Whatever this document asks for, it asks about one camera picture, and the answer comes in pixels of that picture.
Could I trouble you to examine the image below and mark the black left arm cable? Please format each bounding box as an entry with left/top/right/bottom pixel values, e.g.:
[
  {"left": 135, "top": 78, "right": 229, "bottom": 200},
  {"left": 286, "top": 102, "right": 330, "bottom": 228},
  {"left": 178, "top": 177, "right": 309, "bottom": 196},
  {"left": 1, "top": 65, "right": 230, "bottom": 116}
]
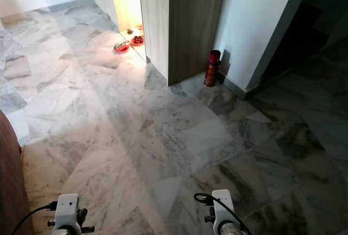
[{"left": 11, "top": 201, "right": 59, "bottom": 235}]

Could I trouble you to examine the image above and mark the red fire extinguisher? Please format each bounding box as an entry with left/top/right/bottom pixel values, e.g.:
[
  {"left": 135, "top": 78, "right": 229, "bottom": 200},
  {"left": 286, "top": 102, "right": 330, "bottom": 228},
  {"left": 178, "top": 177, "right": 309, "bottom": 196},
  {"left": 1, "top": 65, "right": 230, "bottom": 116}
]
[{"left": 203, "top": 50, "right": 222, "bottom": 88}]

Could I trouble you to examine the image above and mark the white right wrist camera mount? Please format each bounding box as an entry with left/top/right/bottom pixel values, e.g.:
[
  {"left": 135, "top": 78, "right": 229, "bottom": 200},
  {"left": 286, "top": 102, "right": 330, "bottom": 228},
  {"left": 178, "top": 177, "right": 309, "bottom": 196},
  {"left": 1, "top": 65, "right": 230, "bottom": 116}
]
[{"left": 212, "top": 189, "right": 240, "bottom": 222}]

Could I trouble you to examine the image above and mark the tall grey wooden cabinet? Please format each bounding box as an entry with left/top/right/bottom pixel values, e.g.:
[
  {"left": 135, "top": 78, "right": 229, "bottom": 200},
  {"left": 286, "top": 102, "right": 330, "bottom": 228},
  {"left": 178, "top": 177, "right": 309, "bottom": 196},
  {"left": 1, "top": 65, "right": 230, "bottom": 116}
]
[{"left": 138, "top": 0, "right": 229, "bottom": 86}]

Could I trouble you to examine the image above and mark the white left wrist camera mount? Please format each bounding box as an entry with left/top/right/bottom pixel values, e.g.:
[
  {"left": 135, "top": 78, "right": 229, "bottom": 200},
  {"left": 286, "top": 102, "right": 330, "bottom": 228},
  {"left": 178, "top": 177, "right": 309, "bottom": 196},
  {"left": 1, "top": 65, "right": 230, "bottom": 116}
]
[{"left": 55, "top": 193, "right": 82, "bottom": 226}]

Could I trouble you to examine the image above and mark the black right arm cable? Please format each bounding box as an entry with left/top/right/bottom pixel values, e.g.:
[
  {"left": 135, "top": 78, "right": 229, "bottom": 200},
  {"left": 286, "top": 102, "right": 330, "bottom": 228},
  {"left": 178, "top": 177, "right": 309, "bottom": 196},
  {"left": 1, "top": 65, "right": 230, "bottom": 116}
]
[{"left": 193, "top": 191, "right": 252, "bottom": 235}]

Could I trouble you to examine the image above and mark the red plate with food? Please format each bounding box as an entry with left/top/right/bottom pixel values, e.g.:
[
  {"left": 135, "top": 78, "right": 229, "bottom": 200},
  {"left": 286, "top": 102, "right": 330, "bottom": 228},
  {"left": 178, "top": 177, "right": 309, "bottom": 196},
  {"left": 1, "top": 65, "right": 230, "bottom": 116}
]
[{"left": 113, "top": 41, "right": 131, "bottom": 53}]

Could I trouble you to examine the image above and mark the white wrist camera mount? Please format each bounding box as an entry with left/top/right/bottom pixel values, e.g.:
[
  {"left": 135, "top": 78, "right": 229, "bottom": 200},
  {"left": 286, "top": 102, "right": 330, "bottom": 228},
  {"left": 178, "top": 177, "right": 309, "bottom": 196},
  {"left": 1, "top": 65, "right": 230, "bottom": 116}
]
[
  {"left": 55, "top": 193, "right": 82, "bottom": 226},
  {"left": 212, "top": 189, "right": 240, "bottom": 222}
]

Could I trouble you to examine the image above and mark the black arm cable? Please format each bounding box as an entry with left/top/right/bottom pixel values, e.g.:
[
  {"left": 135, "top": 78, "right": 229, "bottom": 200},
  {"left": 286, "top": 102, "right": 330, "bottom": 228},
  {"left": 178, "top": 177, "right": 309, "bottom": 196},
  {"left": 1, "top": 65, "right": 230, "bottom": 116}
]
[
  {"left": 193, "top": 191, "right": 252, "bottom": 235},
  {"left": 11, "top": 201, "right": 59, "bottom": 235}
]

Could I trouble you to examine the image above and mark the grey door frame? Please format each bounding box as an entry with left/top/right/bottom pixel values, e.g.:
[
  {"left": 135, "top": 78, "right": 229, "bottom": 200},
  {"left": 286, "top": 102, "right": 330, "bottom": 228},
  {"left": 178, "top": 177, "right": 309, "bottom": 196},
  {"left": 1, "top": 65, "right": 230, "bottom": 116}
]
[{"left": 244, "top": 0, "right": 318, "bottom": 92}]

